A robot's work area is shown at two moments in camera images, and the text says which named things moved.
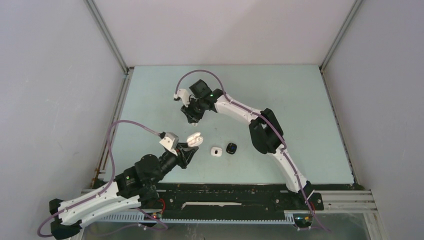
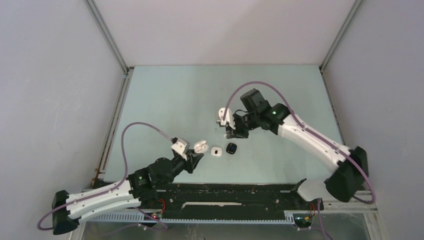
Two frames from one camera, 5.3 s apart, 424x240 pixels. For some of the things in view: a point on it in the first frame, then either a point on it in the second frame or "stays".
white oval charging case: (194, 139) -> (201, 147)
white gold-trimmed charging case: (216, 151) stays
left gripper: (185, 153) -> (193, 160)
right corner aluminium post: (351, 14) stays
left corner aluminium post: (103, 29) stays
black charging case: (231, 148) stays
